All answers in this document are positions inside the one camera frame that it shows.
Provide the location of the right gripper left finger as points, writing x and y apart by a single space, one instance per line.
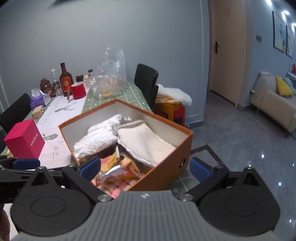
44 208

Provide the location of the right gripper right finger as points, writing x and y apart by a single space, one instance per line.
237 203

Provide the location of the pink white knitted item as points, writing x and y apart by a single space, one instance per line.
113 189

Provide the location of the orange snack packet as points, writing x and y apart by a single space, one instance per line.
119 166

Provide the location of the white paper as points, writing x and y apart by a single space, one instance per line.
99 137

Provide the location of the orange cardboard box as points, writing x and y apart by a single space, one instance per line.
159 177

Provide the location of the white cloth pad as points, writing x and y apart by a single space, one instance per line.
142 143

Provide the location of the person's right hand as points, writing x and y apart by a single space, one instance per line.
4 226

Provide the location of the magenta cube box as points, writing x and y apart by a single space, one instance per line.
24 140

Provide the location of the white table runner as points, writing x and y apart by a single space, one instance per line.
55 152

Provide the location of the black chair left side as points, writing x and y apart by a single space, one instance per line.
16 112

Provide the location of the black chair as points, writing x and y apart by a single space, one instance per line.
145 79
16 112

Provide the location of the small cardboard box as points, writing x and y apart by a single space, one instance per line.
38 112

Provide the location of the purple tissue box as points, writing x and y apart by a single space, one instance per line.
39 98

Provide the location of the brown bear figurine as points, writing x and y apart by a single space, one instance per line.
47 88

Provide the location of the clear water bottle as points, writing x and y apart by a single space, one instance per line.
56 84

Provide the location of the red mug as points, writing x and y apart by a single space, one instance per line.
77 90

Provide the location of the brown liquor bottle red label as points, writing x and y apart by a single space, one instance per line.
66 79

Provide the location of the dark jar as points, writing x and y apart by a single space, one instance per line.
79 78

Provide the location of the orange and red stools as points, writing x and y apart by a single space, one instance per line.
170 108

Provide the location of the beige sofa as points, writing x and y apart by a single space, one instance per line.
265 97

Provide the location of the yellow cushion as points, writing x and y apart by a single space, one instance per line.
283 88

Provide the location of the white fluffy cushion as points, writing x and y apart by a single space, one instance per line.
175 94

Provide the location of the clear plastic bag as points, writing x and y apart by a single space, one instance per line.
110 78

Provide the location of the black chair far side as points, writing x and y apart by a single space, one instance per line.
145 79

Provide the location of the beige door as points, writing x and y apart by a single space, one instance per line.
227 48

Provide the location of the right framed wall picture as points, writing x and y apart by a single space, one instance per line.
290 41

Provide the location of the framed wall picture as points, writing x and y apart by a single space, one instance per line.
279 38
290 41

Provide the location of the left framed wall picture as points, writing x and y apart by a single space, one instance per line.
279 38

